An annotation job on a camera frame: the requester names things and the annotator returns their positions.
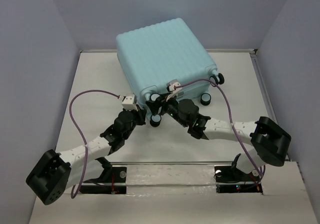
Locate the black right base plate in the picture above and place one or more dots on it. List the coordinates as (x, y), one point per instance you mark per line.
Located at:
(230, 180)

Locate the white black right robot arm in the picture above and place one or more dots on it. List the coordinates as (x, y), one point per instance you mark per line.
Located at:
(269, 141)

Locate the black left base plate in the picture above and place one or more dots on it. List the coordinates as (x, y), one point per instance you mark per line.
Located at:
(111, 181)

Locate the light blue hard suitcase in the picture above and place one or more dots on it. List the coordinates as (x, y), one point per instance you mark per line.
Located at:
(154, 57)

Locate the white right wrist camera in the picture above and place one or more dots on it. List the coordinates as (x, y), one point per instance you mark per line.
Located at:
(173, 88)

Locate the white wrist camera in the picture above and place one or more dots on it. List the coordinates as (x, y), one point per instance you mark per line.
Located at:
(129, 102)
(173, 88)

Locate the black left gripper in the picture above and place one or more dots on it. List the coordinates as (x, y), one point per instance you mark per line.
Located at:
(140, 115)

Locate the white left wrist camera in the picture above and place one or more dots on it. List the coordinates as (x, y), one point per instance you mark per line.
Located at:
(129, 102)

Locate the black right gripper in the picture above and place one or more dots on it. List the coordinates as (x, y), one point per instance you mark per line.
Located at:
(166, 103)

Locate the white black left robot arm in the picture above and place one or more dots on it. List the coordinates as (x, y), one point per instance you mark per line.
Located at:
(53, 173)

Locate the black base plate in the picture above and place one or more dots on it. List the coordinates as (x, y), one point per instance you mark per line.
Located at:
(111, 181)
(230, 180)

